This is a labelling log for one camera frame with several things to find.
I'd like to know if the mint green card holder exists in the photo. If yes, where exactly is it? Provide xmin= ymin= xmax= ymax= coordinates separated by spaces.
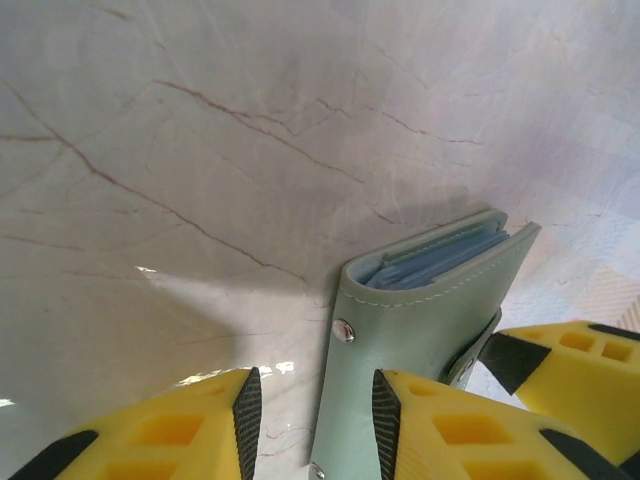
xmin=308 ymin=209 xmax=544 ymax=480

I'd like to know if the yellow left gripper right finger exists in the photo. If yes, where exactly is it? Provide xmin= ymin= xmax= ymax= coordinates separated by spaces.
xmin=371 ymin=368 xmax=640 ymax=480

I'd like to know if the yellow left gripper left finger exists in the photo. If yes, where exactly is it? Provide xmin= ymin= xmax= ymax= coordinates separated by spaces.
xmin=9 ymin=367 xmax=263 ymax=480

